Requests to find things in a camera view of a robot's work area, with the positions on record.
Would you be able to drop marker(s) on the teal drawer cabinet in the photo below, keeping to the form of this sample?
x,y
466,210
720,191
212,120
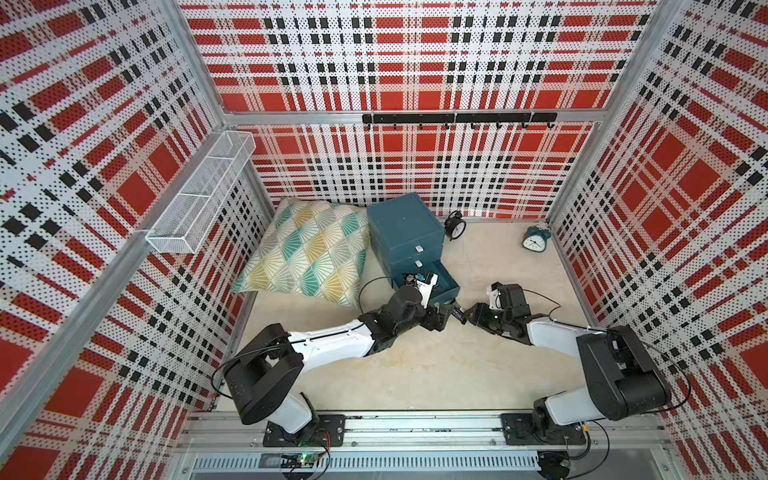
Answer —
x,y
406,237

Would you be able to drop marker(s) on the black wall hook rail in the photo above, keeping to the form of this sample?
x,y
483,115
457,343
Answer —
x,y
522,118

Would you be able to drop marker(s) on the white wire mesh basket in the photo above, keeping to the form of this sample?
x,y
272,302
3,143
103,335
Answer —
x,y
187,220

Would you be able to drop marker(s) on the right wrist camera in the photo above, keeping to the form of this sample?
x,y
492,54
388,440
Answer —
x,y
498,296

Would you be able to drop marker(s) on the green circuit board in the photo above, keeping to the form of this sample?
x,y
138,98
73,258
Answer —
x,y
292,462

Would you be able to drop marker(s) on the patterned green yellow pillow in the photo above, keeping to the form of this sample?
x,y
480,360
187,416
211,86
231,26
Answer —
x,y
316,249

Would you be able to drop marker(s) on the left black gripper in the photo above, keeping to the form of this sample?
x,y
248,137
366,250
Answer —
x,y
441,317

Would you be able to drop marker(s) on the teal bottom drawer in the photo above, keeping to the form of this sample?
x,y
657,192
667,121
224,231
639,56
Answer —
x,y
444,288

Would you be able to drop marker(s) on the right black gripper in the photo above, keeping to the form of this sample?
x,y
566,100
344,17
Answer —
x,y
479,315

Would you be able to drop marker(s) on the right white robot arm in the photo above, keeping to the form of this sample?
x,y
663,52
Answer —
x,y
621,378

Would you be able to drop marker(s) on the black alarm clock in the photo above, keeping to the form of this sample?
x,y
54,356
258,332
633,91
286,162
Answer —
x,y
454,225

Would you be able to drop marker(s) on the teal alarm clock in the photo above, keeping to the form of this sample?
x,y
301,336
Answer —
x,y
536,239

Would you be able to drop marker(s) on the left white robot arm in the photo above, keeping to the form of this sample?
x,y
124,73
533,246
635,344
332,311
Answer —
x,y
261,376

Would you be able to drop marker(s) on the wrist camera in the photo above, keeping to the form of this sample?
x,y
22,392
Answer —
x,y
498,296
425,283

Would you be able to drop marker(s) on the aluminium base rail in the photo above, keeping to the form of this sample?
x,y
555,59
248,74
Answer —
x,y
425,444

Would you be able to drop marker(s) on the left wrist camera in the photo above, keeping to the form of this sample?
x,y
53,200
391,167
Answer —
x,y
425,283

